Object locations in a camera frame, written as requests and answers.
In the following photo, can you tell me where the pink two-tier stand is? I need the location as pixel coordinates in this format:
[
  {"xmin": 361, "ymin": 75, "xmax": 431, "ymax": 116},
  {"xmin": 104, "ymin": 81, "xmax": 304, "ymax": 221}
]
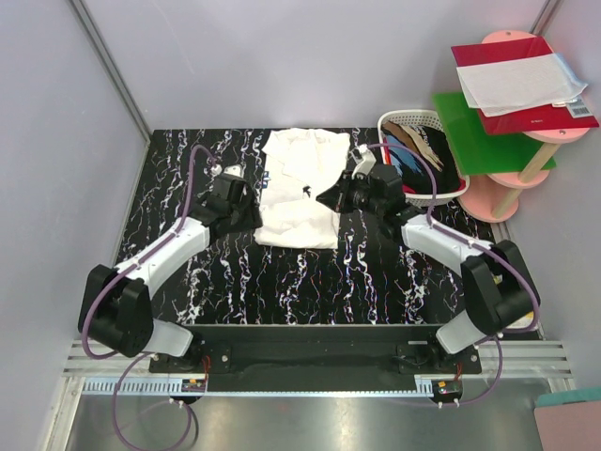
[{"xmin": 457, "ymin": 29, "xmax": 591, "ymax": 224}]

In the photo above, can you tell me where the white perforated plastic basket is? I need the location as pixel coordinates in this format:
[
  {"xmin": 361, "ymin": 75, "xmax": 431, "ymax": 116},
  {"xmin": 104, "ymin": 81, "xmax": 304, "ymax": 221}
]
[{"xmin": 378, "ymin": 109, "xmax": 470, "ymax": 208}]

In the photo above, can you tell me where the green plastic sheet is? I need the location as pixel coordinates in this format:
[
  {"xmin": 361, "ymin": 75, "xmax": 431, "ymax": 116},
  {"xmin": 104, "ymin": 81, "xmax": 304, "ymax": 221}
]
[{"xmin": 432, "ymin": 92, "xmax": 543, "ymax": 176}]

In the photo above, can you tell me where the teal cloth edge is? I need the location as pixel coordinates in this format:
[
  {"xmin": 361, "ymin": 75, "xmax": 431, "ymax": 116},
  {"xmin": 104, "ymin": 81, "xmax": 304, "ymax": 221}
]
[{"xmin": 535, "ymin": 387, "xmax": 601, "ymax": 408}]

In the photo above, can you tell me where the yellow illustrated paperback book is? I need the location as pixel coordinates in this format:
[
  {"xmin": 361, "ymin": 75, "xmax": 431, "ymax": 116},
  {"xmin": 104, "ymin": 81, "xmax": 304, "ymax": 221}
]
[{"xmin": 508, "ymin": 311, "xmax": 534, "ymax": 330}]

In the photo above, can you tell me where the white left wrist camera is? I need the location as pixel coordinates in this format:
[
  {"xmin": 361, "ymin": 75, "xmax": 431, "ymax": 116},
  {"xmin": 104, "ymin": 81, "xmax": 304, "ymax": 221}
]
[{"xmin": 210, "ymin": 164, "xmax": 244, "ymax": 178}]

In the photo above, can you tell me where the white daisy print t-shirt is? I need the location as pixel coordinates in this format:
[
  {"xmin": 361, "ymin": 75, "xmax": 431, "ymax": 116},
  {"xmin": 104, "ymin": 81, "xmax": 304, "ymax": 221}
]
[{"xmin": 254, "ymin": 128, "xmax": 350, "ymax": 250}]

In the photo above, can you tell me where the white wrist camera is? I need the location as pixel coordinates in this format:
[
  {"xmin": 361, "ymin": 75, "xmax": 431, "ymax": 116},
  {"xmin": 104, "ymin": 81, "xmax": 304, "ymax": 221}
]
[
  {"xmin": 210, "ymin": 164, "xmax": 244, "ymax": 178},
  {"xmin": 351, "ymin": 145, "xmax": 377, "ymax": 179}
]

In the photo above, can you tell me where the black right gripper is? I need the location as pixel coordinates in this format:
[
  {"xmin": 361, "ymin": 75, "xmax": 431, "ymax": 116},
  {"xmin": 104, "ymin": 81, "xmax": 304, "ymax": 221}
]
[{"xmin": 316, "ymin": 171, "xmax": 383, "ymax": 217}]

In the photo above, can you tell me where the white mesh cloth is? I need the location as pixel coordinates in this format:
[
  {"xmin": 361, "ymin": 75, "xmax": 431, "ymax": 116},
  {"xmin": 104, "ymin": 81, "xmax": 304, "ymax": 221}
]
[{"xmin": 457, "ymin": 53, "xmax": 588, "ymax": 117}]

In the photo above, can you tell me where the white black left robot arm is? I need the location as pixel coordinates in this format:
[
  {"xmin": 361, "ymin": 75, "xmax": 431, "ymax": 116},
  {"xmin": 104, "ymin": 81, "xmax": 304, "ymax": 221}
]
[{"xmin": 78, "ymin": 165, "xmax": 262, "ymax": 372}]

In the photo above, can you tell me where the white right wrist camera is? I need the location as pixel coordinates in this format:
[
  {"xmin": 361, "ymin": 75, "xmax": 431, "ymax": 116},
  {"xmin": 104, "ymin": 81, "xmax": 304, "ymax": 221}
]
[{"xmin": 351, "ymin": 145, "xmax": 377, "ymax": 179}]

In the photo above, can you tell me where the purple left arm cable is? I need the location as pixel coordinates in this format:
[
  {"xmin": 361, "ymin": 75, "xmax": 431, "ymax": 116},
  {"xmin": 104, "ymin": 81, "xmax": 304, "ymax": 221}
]
[{"xmin": 80, "ymin": 144, "xmax": 224, "ymax": 451}]

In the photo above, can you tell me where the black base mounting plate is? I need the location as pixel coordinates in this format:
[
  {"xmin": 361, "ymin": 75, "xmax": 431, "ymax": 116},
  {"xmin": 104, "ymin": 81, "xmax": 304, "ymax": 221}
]
[{"xmin": 150, "ymin": 341, "xmax": 482, "ymax": 375}]

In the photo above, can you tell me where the red plastic folder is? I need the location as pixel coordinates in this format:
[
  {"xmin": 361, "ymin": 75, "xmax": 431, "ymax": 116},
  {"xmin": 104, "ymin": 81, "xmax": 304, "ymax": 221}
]
[{"xmin": 452, "ymin": 37, "xmax": 599, "ymax": 135}]

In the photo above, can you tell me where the black printed t-shirt in basket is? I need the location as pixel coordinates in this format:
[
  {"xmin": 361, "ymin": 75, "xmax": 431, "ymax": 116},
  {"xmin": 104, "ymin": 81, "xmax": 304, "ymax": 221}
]
[{"xmin": 380, "ymin": 120, "xmax": 466, "ymax": 195}]

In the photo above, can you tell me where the pink board corner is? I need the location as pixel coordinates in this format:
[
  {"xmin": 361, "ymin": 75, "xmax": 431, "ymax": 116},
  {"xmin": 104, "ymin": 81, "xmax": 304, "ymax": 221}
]
[{"xmin": 534, "ymin": 401, "xmax": 601, "ymax": 451}]

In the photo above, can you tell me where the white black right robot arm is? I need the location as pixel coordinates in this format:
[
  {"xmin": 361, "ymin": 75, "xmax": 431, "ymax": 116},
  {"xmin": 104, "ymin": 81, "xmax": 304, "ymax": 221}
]
[{"xmin": 316, "ymin": 164, "xmax": 540, "ymax": 373}]

